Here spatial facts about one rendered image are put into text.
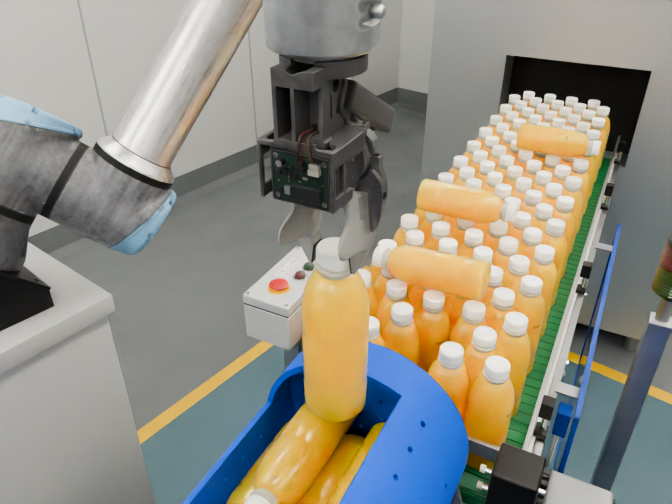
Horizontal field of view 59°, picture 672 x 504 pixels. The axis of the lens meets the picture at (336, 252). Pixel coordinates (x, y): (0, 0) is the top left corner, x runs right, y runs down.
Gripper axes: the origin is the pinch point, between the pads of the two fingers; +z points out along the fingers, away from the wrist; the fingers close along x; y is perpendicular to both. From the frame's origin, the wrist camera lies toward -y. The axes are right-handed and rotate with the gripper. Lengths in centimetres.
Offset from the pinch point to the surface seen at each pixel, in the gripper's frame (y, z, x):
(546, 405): -37, 46, 22
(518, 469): -20, 44, 21
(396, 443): 1.1, 22.7, 8.3
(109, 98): -185, 70, -236
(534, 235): -72, 33, 11
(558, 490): -31, 58, 27
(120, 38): -198, 41, -234
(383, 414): -10.3, 32.1, 2.2
